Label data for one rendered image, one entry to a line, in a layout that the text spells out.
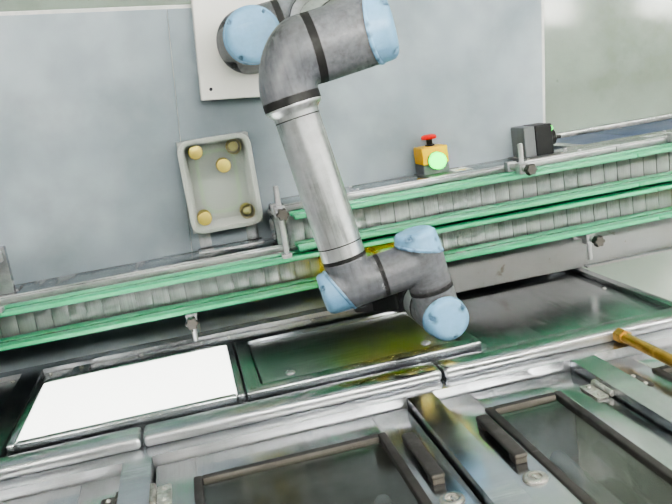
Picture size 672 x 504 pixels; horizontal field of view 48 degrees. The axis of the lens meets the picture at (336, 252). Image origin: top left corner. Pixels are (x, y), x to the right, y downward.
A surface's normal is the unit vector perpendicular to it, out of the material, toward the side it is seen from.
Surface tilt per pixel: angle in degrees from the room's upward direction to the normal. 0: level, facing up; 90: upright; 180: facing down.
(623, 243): 0
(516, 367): 90
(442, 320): 0
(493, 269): 0
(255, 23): 12
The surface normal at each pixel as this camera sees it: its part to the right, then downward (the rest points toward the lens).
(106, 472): 0.21, 0.18
